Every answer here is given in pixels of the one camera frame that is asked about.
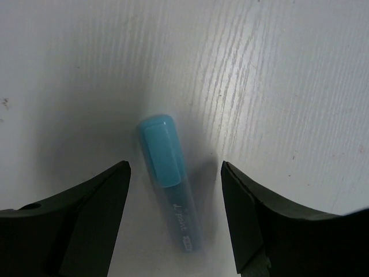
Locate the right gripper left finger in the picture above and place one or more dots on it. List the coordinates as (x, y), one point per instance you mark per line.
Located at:
(72, 233)

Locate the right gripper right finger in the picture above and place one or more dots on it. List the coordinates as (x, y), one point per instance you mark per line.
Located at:
(274, 236)

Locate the blue eraser case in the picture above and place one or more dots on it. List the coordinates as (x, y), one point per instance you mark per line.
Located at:
(163, 156)

